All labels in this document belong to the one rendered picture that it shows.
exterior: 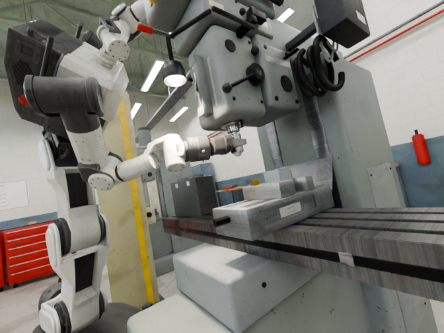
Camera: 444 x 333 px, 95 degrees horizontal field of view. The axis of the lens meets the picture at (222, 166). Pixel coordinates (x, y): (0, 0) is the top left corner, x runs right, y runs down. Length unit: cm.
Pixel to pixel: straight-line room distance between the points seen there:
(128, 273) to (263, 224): 203
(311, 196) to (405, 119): 424
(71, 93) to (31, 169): 916
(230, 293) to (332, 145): 69
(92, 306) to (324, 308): 89
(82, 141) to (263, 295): 64
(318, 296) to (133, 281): 193
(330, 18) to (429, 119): 402
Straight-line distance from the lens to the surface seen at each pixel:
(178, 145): 70
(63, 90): 67
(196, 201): 100
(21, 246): 516
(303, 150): 102
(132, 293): 247
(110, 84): 78
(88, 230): 99
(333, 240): 46
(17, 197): 972
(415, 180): 482
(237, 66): 77
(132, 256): 238
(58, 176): 98
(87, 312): 116
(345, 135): 94
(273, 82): 85
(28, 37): 83
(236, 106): 69
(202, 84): 75
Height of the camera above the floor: 110
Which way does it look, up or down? 5 degrees up
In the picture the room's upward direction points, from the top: 11 degrees counter-clockwise
